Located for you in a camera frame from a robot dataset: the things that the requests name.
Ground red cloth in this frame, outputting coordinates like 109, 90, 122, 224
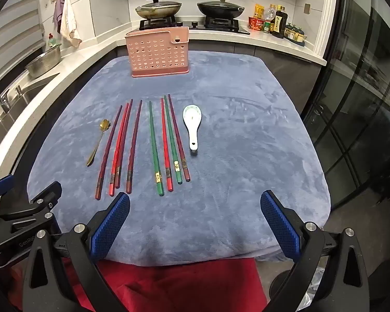
11, 257, 269, 312

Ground gold metal spoon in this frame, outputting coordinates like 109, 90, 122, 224
86, 119, 109, 167

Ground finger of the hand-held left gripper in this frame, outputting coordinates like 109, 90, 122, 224
0, 181, 63, 232
0, 174, 15, 203

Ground white kitchen countertop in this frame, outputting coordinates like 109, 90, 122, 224
0, 23, 327, 183

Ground spice jar rack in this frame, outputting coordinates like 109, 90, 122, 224
284, 23, 306, 47

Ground green dish soap bottle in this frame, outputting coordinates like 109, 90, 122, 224
46, 33, 62, 51

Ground white hanging towel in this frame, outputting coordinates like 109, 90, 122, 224
60, 0, 82, 48

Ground black gas stove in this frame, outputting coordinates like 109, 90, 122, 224
138, 16, 251, 36

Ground steel kitchen sink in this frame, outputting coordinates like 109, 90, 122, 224
0, 71, 61, 157

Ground dark soy sauce bottle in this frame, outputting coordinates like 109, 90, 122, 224
270, 5, 287, 38

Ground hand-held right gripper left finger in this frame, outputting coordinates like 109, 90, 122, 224
21, 192, 131, 312

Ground tan wok with glass lid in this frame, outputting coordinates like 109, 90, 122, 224
135, 0, 183, 19

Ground black wok with glass lid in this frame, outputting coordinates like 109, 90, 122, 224
197, 0, 246, 18

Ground maroon chopstick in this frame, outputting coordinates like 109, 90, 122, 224
126, 100, 143, 193
95, 105, 123, 199
115, 99, 134, 189
167, 94, 191, 182

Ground purple hanging cloth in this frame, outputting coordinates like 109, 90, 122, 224
53, 0, 66, 25

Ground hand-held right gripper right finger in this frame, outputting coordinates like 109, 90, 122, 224
260, 190, 373, 312

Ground red chopstick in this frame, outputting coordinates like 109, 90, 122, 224
109, 103, 130, 197
160, 98, 174, 192

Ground white ceramic spoon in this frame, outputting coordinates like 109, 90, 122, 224
183, 104, 203, 151

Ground blue plush blanket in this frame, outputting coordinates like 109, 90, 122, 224
26, 51, 332, 267

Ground black framed glass door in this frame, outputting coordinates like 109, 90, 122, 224
301, 0, 390, 209

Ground white window blinds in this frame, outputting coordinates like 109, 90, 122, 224
0, 0, 46, 75

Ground green chopstick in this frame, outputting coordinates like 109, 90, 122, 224
148, 101, 165, 196
163, 95, 183, 184

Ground pink perforated utensil holder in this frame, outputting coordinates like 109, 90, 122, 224
125, 25, 190, 79

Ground steel colander bowl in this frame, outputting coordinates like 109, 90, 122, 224
25, 44, 62, 79

